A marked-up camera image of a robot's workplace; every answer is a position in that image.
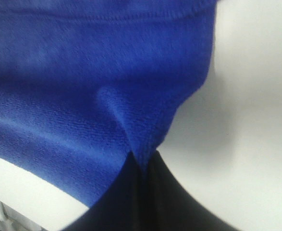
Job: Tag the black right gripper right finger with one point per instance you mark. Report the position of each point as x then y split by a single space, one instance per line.
171 208

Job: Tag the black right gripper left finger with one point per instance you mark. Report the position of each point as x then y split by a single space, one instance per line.
118 209

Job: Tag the blue microfibre towel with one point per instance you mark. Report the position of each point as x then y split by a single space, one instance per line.
86 83

